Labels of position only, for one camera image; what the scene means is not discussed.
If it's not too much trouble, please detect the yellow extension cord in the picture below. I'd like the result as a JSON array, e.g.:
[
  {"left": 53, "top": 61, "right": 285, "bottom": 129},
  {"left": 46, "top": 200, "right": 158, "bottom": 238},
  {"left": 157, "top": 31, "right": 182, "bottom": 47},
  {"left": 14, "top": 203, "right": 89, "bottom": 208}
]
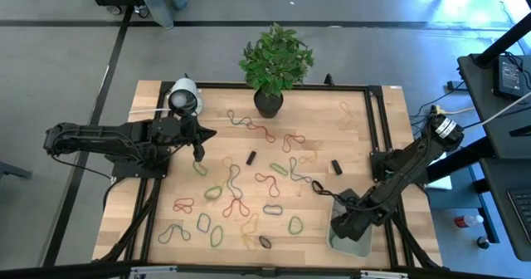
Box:
[{"left": 429, "top": 104, "right": 476, "bottom": 119}]

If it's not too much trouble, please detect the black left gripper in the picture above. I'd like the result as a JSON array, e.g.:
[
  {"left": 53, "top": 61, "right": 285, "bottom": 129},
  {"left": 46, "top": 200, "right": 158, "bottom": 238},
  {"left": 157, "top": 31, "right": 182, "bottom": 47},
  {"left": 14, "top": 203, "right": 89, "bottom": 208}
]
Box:
[{"left": 173, "top": 109, "right": 217, "bottom": 163}]

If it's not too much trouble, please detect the green leafy plant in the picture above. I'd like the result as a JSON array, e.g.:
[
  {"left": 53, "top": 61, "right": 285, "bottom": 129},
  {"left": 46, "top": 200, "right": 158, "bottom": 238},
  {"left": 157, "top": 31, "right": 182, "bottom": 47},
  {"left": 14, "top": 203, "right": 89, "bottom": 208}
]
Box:
[{"left": 238, "top": 22, "right": 315, "bottom": 100}]

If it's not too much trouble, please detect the black plant pot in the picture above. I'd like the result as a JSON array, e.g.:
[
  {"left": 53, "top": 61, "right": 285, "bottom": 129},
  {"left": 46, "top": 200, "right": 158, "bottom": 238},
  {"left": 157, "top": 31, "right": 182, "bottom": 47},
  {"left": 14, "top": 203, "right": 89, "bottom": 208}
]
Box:
[{"left": 253, "top": 88, "right": 285, "bottom": 120}]

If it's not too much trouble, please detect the white spotlight lamp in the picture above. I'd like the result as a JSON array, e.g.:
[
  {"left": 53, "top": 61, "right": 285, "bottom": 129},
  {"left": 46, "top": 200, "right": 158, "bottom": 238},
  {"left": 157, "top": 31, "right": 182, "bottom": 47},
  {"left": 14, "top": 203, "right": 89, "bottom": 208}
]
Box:
[{"left": 167, "top": 76, "right": 204, "bottom": 117}]

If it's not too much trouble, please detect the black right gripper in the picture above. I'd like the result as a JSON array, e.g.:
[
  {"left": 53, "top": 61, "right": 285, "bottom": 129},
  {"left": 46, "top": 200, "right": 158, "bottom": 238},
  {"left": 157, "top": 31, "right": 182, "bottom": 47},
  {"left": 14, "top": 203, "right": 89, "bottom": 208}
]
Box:
[{"left": 330, "top": 202, "right": 377, "bottom": 242}]

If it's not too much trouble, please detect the red-label plastic bottle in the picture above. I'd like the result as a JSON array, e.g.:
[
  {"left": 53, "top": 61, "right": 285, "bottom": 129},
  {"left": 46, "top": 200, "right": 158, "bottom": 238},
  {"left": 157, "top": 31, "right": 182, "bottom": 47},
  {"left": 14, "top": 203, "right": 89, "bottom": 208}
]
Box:
[{"left": 453, "top": 213, "right": 485, "bottom": 229}]

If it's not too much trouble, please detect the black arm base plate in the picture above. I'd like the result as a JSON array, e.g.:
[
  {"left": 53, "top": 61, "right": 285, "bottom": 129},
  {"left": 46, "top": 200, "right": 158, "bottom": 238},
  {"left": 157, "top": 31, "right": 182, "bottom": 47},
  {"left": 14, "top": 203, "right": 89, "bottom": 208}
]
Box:
[
  {"left": 110, "top": 144, "right": 170, "bottom": 179},
  {"left": 369, "top": 149, "right": 431, "bottom": 184}
]

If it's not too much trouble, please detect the black desk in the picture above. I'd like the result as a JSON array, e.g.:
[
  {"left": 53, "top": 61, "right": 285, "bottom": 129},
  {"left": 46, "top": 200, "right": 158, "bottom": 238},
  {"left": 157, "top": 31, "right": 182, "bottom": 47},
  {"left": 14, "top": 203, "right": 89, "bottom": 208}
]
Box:
[{"left": 457, "top": 52, "right": 531, "bottom": 262}]

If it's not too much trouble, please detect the clear plastic bin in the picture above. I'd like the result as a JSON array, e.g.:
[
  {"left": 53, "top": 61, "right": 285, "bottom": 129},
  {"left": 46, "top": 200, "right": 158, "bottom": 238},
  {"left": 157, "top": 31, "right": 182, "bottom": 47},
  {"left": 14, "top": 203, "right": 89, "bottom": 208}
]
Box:
[{"left": 326, "top": 188, "right": 375, "bottom": 259}]

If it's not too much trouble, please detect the black power adapter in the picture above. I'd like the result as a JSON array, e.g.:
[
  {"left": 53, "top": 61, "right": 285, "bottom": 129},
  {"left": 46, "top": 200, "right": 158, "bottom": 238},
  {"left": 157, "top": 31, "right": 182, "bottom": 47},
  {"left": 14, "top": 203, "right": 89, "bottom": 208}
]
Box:
[{"left": 492, "top": 54, "right": 527, "bottom": 102}]

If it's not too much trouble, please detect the red rubber band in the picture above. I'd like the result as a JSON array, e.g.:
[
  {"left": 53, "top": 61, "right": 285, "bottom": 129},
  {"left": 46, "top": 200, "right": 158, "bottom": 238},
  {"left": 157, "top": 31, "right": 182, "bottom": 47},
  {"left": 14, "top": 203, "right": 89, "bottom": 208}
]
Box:
[
  {"left": 222, "top": 198, "right": 251, "bottom": 218},
  {"left": 247, "top": 123, "right": 276, "bottom": 144},
  {"left": 255, "top": 172, "right": 281, "bottom": 198},
  {"left": 173, "top": 198, "right": 195, "bottom": 214}
]

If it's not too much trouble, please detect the grey metal leg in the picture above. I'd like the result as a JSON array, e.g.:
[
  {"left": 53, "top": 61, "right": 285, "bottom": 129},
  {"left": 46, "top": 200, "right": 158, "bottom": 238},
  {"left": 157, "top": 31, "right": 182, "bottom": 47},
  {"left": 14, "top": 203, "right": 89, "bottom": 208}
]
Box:
[{"left": 0, "top": 160, "right": 33, "bottom": 181}]

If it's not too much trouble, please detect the black rig crossbeam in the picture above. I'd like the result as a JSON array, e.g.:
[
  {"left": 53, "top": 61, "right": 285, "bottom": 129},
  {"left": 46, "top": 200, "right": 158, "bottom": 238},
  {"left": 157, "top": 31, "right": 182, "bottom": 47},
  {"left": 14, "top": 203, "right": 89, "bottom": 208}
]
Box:
[{"left": 0, "top": 261, "right": 531, "bottom": 279}]

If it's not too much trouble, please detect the person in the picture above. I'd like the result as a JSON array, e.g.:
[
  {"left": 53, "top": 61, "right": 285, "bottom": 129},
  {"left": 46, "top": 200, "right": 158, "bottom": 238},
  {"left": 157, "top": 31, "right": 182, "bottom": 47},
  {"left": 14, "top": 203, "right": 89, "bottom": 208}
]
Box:
[{"left": 129, "top": 0, "right": 190, "bottom": 30}]

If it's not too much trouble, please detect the black diagonal beam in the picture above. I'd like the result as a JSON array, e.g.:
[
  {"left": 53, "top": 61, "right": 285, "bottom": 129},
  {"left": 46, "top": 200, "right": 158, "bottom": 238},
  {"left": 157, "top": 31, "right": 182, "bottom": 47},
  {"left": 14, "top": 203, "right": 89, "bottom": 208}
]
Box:
[{"left": 472, "top": 15, "right": 531, "bottom": 68}]

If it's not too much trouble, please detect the white box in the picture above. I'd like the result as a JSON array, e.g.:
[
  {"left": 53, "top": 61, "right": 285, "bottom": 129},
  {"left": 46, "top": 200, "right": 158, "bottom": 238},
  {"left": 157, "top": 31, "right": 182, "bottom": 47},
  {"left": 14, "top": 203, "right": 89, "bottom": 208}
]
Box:
[{"left": 426, "top": 149, "right": 454, "bottom": 192}]

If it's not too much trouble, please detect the black keyboard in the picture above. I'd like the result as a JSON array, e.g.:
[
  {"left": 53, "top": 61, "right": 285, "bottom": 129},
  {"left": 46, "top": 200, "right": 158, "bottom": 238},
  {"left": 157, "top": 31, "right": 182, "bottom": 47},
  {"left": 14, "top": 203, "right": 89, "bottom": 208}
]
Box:
[{"left": 507, "top": 187, "right": 531, "bottom": 243}]

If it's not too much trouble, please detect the white lamp cable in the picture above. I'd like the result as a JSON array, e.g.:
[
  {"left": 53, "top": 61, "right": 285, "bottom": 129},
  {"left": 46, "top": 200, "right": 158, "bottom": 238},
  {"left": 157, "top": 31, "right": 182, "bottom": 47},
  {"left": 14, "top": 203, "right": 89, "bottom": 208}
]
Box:
[{"left": 127, "top": 106, "right": 172, "bottom": 115}]

